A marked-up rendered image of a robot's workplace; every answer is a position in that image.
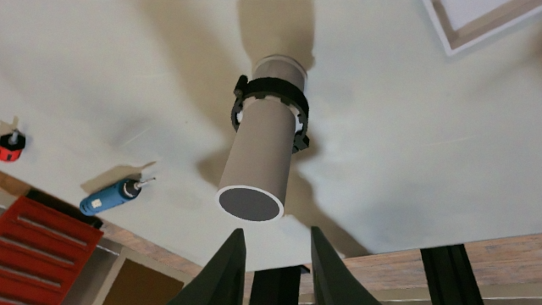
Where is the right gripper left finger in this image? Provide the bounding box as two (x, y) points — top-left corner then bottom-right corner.
(165, 228), (246, 305)

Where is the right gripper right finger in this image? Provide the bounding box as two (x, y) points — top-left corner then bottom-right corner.
(311, 226), (382, 305)

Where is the red screwdriver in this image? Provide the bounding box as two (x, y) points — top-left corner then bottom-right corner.
(0, 128), (26, 161)

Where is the white hollow tube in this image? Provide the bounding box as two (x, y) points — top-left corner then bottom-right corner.
(215, 95), (303, 223)

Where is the grey cylinder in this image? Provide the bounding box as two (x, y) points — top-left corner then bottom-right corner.
(252, 54), (308, 94)

